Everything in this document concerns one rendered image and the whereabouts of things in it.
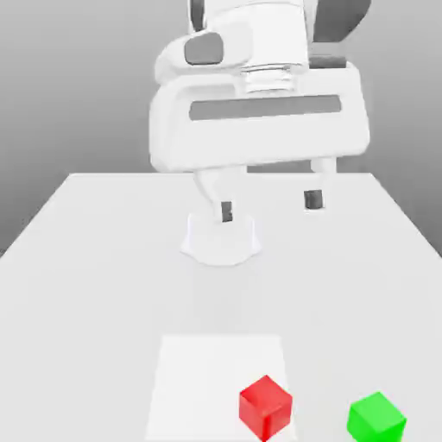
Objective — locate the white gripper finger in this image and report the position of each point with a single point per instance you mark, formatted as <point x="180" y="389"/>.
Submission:
<point x="215" y="186"/>
<point x="327" y="179"/>

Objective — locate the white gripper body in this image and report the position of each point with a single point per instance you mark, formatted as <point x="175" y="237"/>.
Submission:
<point x="262" y="138"/>

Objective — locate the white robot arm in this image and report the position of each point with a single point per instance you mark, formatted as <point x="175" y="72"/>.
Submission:
<point x="276" y="34"/>

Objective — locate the small red cube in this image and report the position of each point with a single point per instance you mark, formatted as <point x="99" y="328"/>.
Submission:
<point x="265" y="407"/>

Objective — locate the small green cube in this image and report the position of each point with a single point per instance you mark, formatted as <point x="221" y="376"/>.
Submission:
<point x="376" y="418"/>

